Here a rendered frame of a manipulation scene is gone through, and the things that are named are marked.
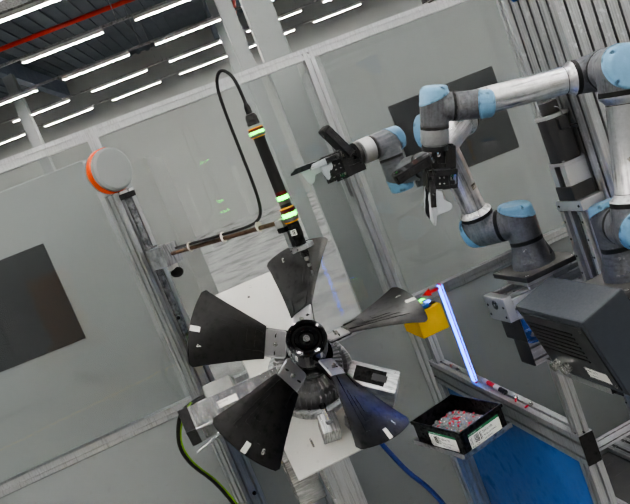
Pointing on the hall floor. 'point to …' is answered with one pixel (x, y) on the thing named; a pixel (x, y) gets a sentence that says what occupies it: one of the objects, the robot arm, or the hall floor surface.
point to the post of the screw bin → (466, 480)
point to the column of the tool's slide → (241, 480)
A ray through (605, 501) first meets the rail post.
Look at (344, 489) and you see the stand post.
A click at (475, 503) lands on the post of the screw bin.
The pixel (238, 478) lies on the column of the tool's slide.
